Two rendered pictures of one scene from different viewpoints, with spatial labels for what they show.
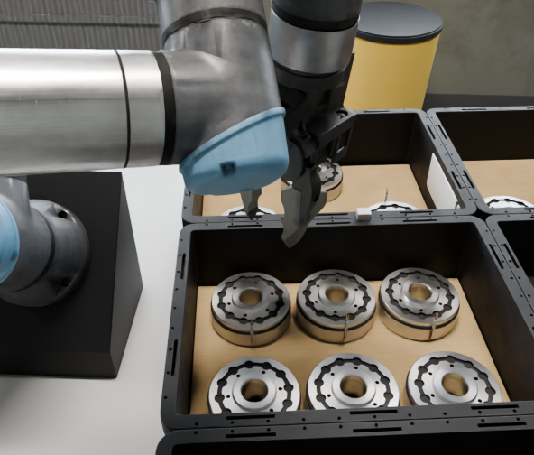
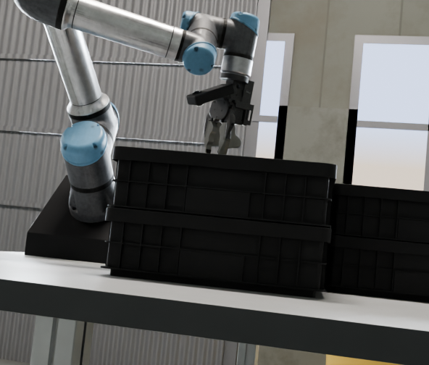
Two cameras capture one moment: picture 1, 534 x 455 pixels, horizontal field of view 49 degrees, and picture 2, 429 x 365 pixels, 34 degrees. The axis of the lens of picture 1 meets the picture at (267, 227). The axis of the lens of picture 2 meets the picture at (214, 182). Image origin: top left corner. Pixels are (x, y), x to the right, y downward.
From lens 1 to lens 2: 1.38 m
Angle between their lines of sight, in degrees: 46
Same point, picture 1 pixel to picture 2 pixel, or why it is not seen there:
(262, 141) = (206, 45)
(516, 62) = not seen: outside the picture
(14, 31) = not seen: hidden behind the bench
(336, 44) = (241, 61)
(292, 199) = (223, 127)
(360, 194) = not seen: hidden behind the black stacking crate
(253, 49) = (210, 35)
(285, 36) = (225, 59)
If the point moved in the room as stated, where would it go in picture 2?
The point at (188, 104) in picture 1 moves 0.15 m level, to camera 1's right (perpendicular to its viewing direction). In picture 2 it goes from (188, 35) to (253, 38)
